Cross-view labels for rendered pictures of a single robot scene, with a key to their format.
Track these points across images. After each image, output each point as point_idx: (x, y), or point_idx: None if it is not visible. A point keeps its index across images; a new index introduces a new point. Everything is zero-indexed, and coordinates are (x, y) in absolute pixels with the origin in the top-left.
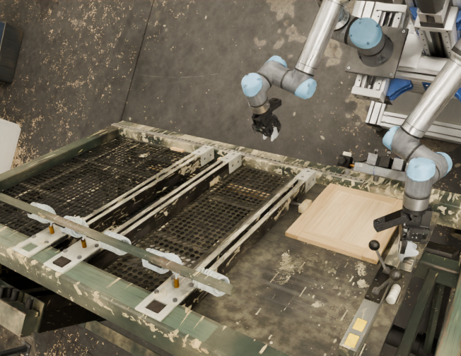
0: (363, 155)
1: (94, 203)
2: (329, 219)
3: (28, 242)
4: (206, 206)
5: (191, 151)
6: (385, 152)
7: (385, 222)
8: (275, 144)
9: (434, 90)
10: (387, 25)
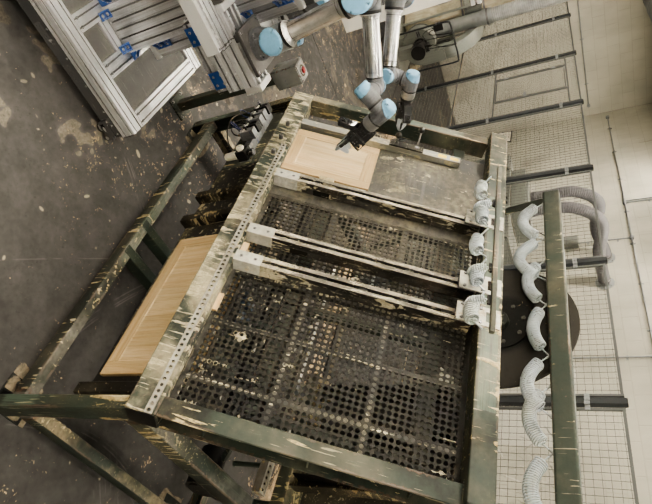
0: (123, 170)
1: (374, 338)
2: (339, 168)
3: (487, 322)
4: (344, 245)
5: (223, 284)
6: (129, 150)
7: (410, 114)
8: (65, 257)
9: (398, 35)
10: (232, 20)
